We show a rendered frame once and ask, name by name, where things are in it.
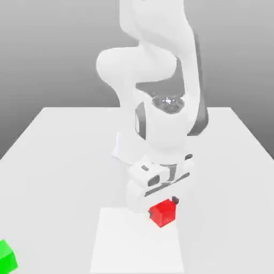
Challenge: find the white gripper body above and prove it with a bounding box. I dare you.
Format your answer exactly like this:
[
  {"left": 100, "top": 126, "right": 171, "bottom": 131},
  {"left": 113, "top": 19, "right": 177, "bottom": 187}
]
[{"left": 125, "top": 163, "right": 195, "bottom": 214}]

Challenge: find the small red cube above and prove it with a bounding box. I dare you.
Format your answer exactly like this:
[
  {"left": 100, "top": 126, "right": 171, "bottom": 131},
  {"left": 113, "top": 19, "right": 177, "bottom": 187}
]
[{"left": 149, "top": 198, "right": 178, "bottom": 228}]

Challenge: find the small green cube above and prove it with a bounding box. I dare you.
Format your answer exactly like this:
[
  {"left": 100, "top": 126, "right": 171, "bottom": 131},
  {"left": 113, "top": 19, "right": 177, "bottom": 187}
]
[{"left": 0, "top": 239, "right": 19, "bottom": 274}]

